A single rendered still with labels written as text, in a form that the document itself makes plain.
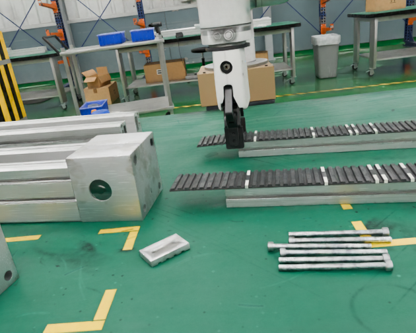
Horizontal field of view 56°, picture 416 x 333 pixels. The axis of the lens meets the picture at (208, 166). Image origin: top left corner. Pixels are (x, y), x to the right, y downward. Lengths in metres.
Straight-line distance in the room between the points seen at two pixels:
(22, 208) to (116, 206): 0.14
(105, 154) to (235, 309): 0.26
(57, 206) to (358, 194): 0.40
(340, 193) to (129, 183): 0.27
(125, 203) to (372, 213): 0.31
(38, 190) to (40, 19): 8.51
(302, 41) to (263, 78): 7.30
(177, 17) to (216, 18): 7.64
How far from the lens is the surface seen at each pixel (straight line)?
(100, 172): 0.52
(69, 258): 0.50
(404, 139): 0.73
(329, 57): 5.69
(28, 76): 9.27
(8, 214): 0.63
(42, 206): 0.59
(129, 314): 0.39
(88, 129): 0.73
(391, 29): 8.90
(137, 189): 0.52
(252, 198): 0.52
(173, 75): 5.57
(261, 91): 1.13
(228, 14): 0.64
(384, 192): 0.54
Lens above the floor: 1.03
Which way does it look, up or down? 21 degrees down
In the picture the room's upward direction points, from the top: 7 degrees counter-clockwise
